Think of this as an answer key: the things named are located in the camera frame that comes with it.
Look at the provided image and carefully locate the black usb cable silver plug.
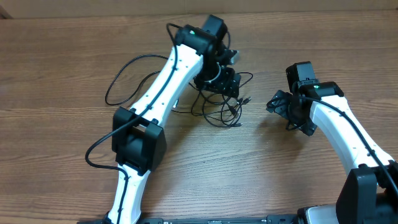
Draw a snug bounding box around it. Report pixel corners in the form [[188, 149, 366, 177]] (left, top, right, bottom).
[[172, 88, 244, 129]]

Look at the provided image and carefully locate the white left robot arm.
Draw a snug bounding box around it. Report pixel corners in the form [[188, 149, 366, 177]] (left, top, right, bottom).
[[104, 15, 241, 223]]

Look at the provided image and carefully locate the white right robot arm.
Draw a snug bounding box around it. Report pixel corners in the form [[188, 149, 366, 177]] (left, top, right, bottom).
[[266, 62, 397, 223]]

